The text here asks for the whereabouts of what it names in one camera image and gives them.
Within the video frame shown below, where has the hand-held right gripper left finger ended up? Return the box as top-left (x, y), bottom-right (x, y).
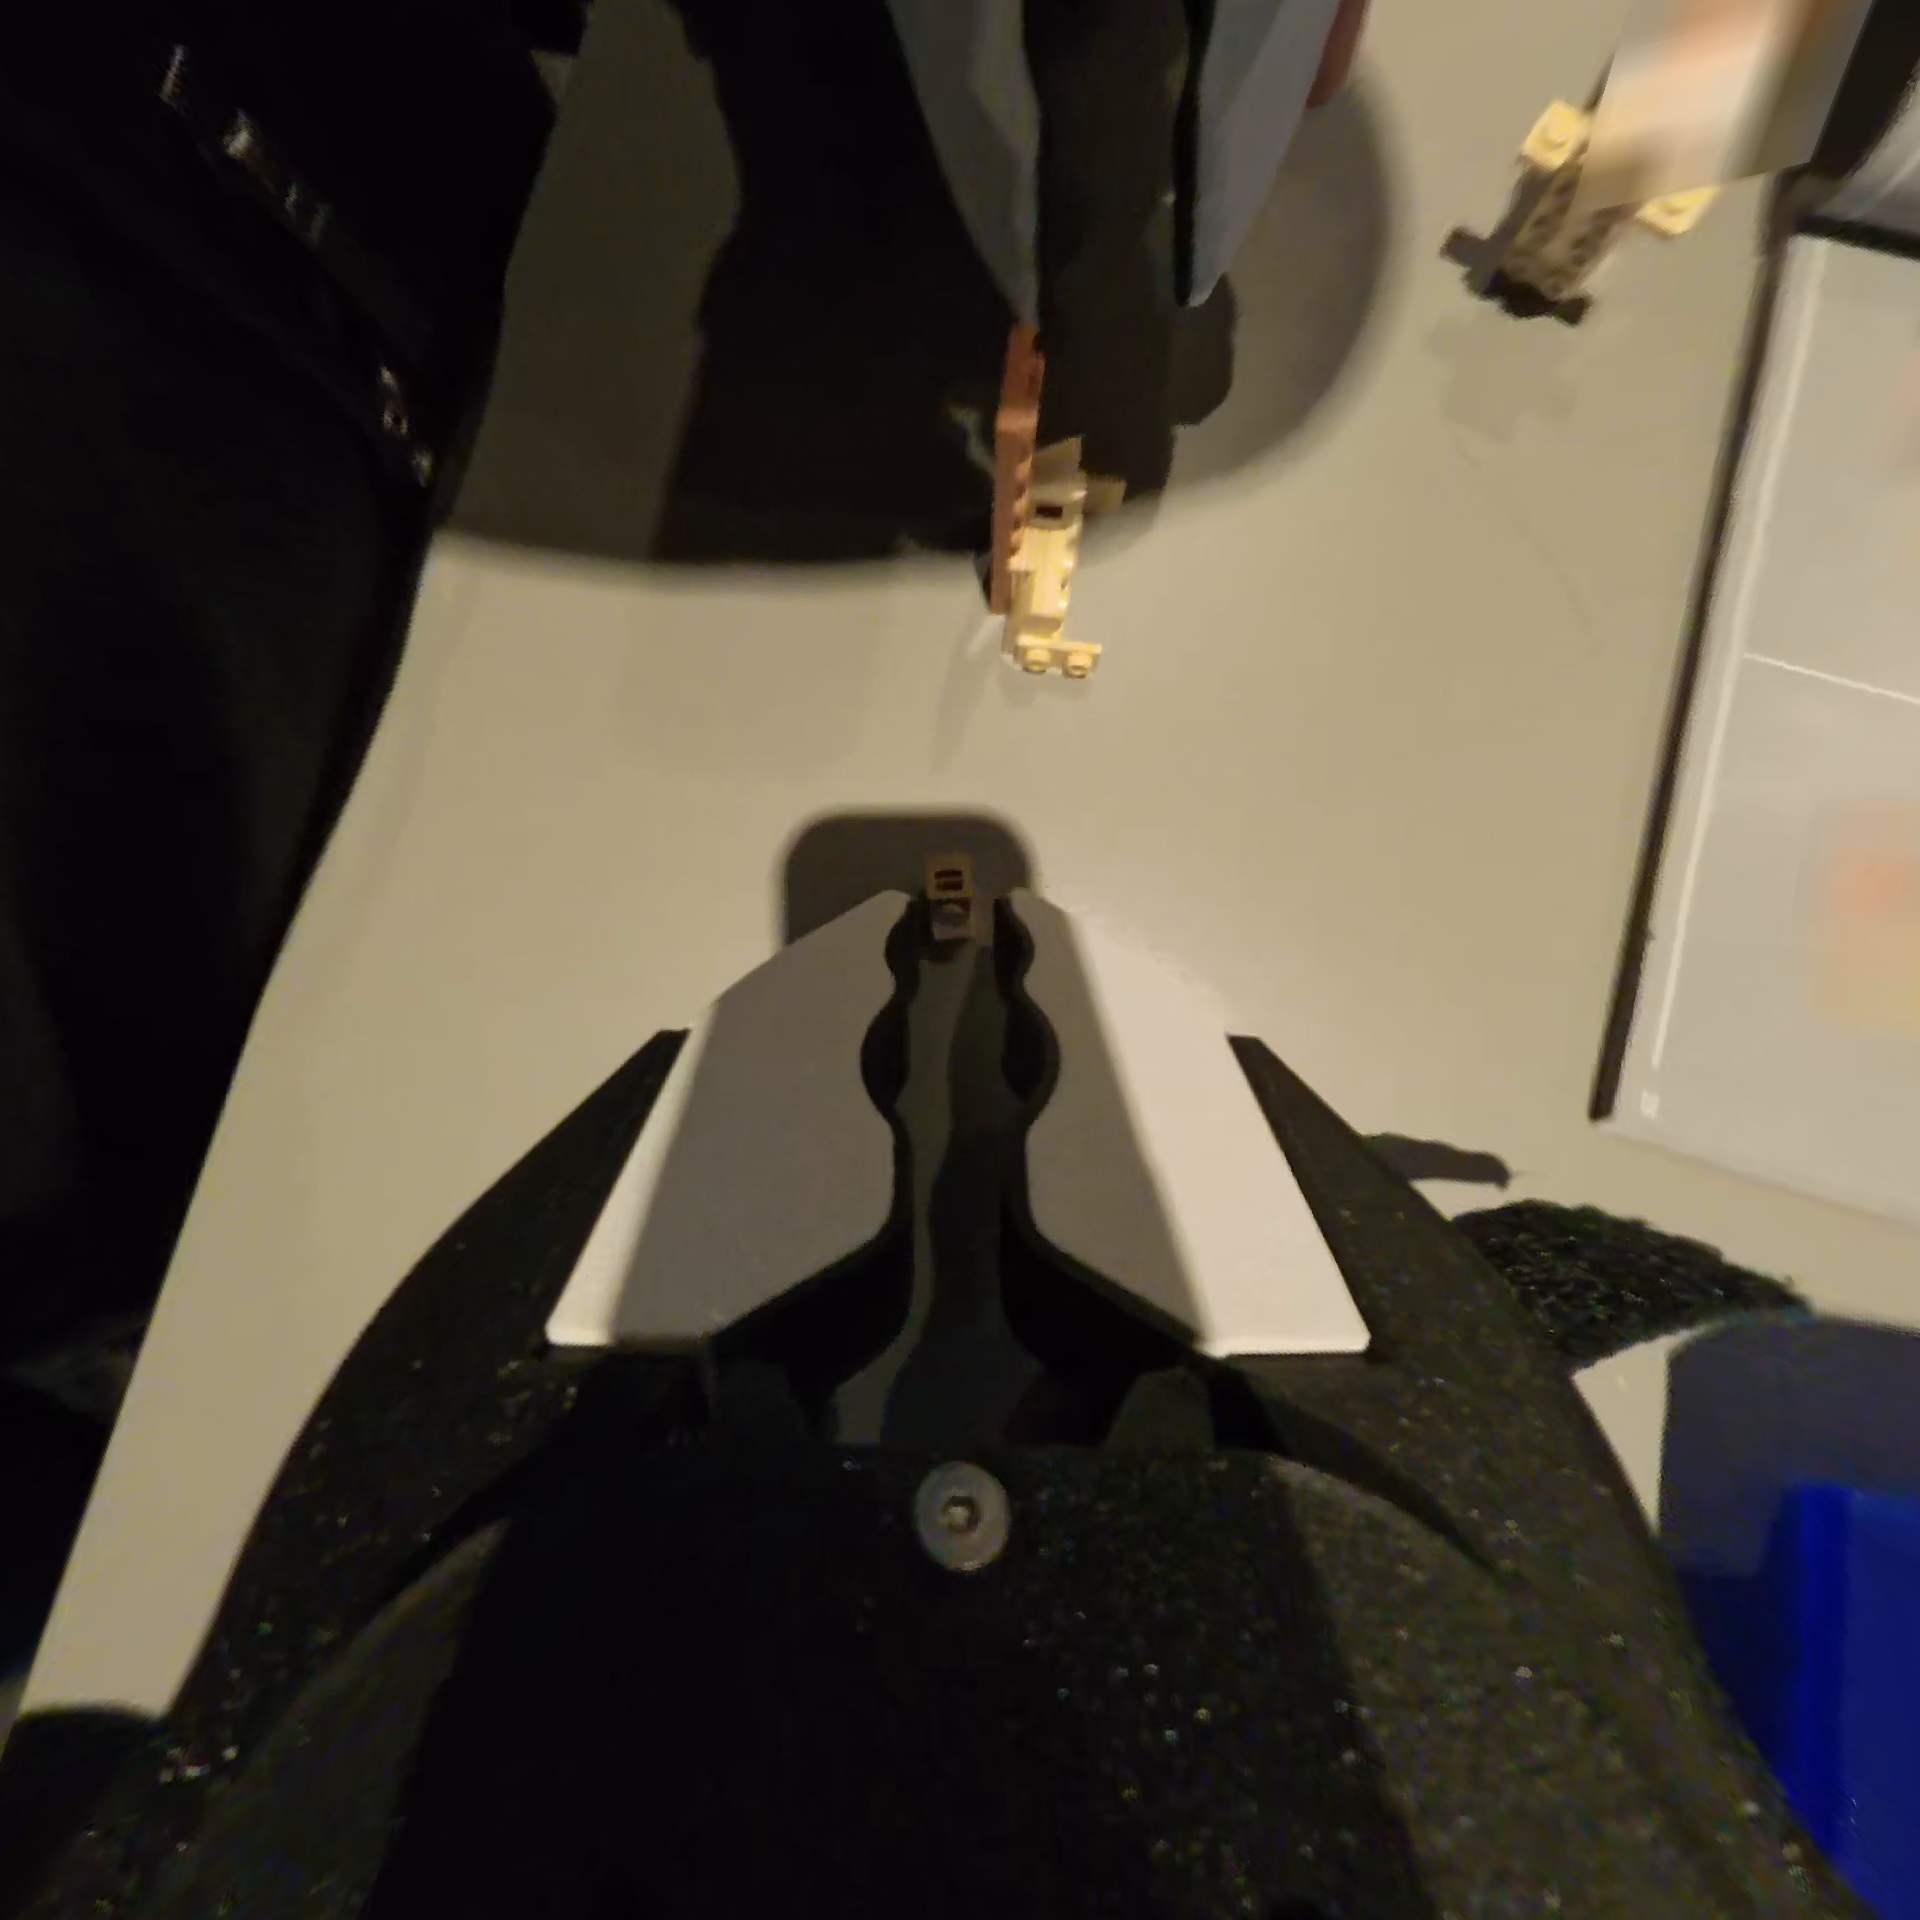
top-left (547, 887), bottom-right (918, 1349)

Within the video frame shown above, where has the grey desk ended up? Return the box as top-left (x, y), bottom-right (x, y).
top-left (17, 0), bottom-right (1920, 1712)

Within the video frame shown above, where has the tan brick assembly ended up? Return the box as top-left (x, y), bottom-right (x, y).
top-left (1000, 435), bottom-right (1133, 681)

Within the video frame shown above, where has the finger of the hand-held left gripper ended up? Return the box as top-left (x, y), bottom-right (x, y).
top-left (885, 0), bottom-right (1114, 454)
top-left (1111, 0), bottom-right (1333, 454)

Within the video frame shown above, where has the orange and tan brick model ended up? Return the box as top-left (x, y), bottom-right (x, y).
top-left (1443, 0), bottom-right (1824, 326)

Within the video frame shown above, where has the blue plastic bin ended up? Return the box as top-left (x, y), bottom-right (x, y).
top-left (1658, 1311), bottom-right (1920, 1920)

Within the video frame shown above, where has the grey instruction booklet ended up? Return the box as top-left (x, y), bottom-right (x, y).
top-left (1587, 0), bottom-right (1920, 1235)

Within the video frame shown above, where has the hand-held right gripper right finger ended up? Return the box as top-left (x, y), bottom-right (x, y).
top-left (997, 887), bottom-right (1375, 1360)

